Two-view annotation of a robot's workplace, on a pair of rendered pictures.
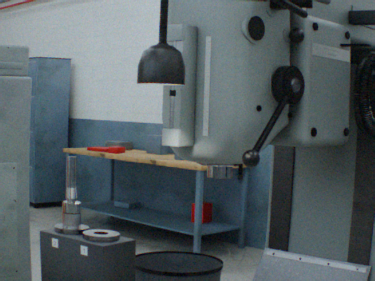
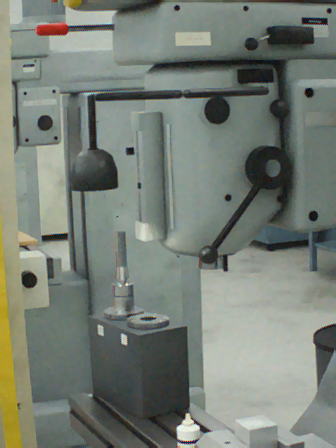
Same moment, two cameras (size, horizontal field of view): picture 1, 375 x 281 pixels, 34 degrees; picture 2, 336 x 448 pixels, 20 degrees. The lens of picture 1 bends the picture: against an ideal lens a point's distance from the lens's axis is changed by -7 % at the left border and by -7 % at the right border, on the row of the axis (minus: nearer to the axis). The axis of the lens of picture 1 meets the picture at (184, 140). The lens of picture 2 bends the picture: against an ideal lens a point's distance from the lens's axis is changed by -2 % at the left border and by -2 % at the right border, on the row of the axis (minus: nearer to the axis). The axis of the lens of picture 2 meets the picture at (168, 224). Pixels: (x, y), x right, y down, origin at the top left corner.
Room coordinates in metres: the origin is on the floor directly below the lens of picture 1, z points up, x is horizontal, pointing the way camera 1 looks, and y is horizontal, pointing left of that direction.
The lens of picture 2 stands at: (-0.37, -0.64, 1.60)
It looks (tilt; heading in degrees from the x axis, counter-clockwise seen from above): 8 degrees down; 23
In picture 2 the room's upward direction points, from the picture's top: 2 degrees counter-clockwise
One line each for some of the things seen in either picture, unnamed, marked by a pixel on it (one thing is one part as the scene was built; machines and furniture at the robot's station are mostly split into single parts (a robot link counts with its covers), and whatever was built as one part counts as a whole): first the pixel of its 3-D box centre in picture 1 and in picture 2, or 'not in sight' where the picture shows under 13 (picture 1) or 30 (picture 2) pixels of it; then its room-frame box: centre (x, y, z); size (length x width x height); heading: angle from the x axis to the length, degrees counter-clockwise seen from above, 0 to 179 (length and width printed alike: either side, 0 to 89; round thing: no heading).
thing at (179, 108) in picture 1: (179, 84); (148, 175); (1.12, 0.01, 1.45); 0.04 x 0.04 x 0.21; 45
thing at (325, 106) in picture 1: (284, 81); (307, 149); (1.34, -0.20, 1.47); 0.24 x 0.19 x 0.26; 45
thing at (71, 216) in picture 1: (71, 216); (123, 298); (1.55, 0.27, 1.13); 0.05 x 0.05 x 0.05
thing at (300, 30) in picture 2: not in sight; (276, 38); (1.15, -0.21, 1.66); 0.12 x 0.04 x 0.04; 135
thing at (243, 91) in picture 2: (290, 7); (227, 92); (1.02, -0.16, 1.58); 0.17 x 0.01 x 0.01; 153
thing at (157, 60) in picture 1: (161, 63); (94, 168); (0.98, 0.04, 1.47); 0.07 x 0.07 x 0.06
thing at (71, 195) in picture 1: (71, 179); (121, 257); (1.55, 0.27, 1.22); 0.03 x 0.03 x 0.11
